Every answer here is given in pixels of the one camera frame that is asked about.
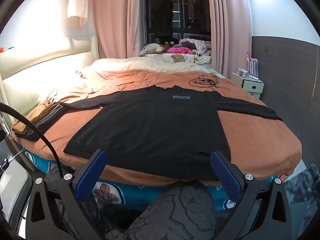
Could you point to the grey office chair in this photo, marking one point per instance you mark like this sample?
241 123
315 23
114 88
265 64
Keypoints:
15 187

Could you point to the stack of folded clothes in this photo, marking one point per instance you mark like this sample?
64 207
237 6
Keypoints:
37 125

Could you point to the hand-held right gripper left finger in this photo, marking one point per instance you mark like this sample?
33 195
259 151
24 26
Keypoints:
91 177

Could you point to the floral cloth pile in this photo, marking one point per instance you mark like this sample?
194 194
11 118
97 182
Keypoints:
197 45

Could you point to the white bedside cabinet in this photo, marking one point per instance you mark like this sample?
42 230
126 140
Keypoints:
250 86

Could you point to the cream duvet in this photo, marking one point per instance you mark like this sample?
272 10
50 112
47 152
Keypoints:
140 63

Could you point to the bear print cream bedding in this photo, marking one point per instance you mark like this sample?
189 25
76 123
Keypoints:
177 58

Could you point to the black t-shirt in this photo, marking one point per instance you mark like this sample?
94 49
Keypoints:
155 125

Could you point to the black plush toy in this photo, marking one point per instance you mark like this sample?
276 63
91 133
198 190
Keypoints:
168 41

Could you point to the white paper bag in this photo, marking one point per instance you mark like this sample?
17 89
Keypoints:
252 65

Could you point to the pink cloth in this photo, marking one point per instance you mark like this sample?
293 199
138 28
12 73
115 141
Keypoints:
178 50

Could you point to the teal printed bed sheet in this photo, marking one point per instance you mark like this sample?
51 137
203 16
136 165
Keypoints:
140 195

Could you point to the cream padded headboard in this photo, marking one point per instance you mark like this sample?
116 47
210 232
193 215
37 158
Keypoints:
50 62

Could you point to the orange blanket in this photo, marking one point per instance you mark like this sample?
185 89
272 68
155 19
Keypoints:
250 142

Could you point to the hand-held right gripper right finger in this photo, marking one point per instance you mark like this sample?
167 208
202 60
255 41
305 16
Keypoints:
225 177

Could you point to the grey shaggy rug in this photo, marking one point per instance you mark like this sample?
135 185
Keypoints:
300 187

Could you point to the dark glass sliding door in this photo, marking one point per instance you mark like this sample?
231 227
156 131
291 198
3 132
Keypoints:
180 27

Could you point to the dark hanging coat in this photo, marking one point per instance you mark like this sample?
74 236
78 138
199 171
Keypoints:
162 10

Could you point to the white hanging garment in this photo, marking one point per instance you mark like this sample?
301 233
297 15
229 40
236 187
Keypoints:
80 2

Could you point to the beige plush toy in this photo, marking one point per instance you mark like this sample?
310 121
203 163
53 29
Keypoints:
152 48

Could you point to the pink curtain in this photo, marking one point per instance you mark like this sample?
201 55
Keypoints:
112 17
230 30

